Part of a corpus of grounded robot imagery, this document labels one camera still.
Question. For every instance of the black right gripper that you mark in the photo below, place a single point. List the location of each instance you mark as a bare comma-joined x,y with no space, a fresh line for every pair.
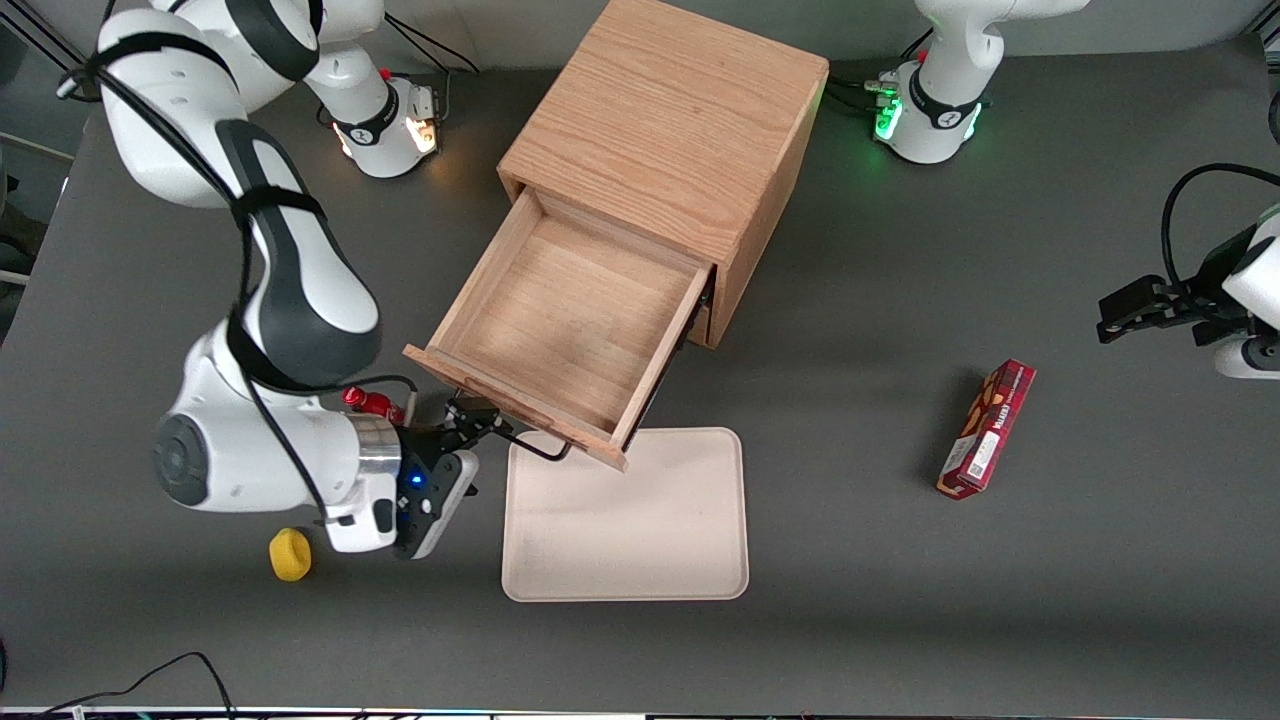
428,447

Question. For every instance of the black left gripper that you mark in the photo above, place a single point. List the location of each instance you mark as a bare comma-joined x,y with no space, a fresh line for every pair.
1207,283

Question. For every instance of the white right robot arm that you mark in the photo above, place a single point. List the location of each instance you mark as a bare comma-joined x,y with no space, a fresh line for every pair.
300,290

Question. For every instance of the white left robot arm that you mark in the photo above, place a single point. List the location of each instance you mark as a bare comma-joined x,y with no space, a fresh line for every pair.
960,60

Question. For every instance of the wooden drawer cabinet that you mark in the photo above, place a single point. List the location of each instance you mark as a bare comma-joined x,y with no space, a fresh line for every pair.
670,110

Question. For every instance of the red plastic bottle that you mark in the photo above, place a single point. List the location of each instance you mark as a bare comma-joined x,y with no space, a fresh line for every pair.
372,403

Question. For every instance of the beige rectangular tray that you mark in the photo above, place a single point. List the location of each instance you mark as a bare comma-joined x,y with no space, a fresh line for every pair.
640,530

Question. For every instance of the red snack box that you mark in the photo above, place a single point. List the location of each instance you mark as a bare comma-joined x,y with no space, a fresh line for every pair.
985,430

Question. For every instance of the yellow lemon toy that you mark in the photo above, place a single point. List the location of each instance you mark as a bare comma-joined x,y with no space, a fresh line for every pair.
290,556

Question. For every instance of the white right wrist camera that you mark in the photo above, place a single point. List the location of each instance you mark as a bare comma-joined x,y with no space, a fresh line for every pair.
445,505

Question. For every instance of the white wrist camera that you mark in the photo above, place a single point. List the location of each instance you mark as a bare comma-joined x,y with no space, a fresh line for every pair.
1250,358
445,505

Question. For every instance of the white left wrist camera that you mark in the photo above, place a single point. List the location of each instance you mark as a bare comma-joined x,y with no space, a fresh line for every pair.
1250,358

